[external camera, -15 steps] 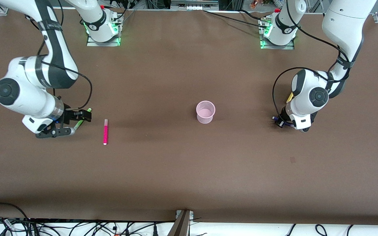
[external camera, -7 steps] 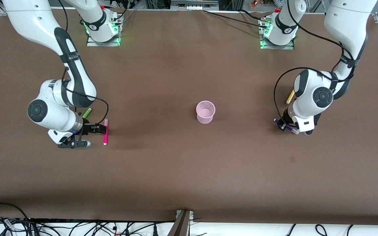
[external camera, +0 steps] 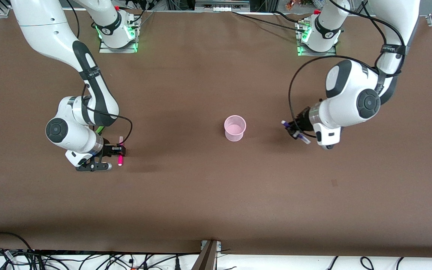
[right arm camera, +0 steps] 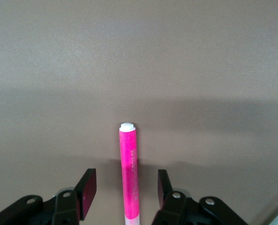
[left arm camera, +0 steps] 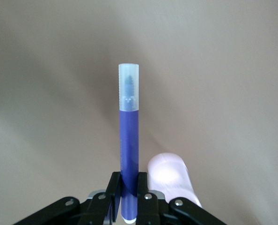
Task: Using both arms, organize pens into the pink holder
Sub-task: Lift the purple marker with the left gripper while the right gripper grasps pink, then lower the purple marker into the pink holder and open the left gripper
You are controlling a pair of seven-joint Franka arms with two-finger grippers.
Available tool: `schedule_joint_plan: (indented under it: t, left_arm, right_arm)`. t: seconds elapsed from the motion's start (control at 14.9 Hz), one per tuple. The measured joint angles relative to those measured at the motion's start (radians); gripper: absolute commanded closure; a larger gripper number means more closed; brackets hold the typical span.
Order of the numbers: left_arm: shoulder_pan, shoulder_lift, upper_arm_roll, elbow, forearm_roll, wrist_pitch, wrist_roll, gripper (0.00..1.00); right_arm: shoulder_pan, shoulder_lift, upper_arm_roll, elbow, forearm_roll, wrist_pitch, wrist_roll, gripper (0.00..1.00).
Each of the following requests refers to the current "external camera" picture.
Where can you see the short aluminium frame corner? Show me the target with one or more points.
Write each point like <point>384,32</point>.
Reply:
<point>4,12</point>

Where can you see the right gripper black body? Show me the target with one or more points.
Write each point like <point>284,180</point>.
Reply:
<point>108,149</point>

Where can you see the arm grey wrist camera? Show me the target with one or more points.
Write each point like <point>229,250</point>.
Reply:
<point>327,147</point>
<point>103,166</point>

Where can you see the metal table bracket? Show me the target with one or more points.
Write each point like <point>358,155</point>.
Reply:
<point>208,258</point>

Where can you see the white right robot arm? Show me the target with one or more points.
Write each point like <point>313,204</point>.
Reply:
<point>47,26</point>

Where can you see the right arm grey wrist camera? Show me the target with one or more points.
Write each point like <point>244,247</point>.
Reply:
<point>103,166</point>

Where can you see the purple pen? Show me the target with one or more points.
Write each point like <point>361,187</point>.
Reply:
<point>306,141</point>

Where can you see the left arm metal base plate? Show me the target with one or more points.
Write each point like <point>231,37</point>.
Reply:
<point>317,54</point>

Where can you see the pink mesh pen holder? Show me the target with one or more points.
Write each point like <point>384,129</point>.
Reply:
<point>234,129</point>

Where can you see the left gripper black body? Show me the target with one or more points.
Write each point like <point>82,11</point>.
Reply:
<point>303,120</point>

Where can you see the green pen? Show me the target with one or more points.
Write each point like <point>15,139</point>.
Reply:
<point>100,130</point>

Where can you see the white power strip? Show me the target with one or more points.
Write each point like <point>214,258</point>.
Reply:
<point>221,6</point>

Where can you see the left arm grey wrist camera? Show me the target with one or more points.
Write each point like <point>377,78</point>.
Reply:
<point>327,147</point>

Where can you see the pink pen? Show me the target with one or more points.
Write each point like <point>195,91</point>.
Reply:
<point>120,160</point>

